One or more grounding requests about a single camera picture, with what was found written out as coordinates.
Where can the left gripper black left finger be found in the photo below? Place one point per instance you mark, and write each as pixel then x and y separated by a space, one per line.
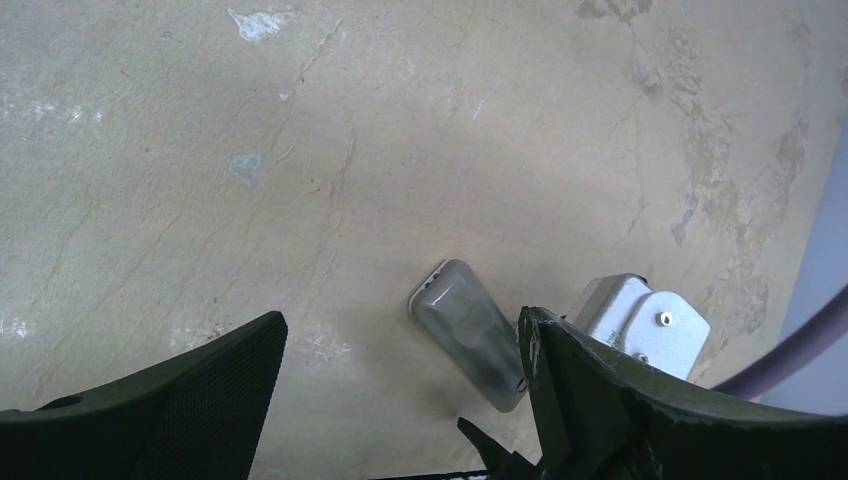
pixel 198 415

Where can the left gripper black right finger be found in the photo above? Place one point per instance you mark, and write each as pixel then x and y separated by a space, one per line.
pixel 601 414

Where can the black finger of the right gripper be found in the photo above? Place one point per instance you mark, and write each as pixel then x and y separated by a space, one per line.
pixel 499 462

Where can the grey remote control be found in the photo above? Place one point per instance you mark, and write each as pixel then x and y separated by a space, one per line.
pixel 456 309

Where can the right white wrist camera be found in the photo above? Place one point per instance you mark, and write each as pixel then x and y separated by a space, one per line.
pixel 659 328

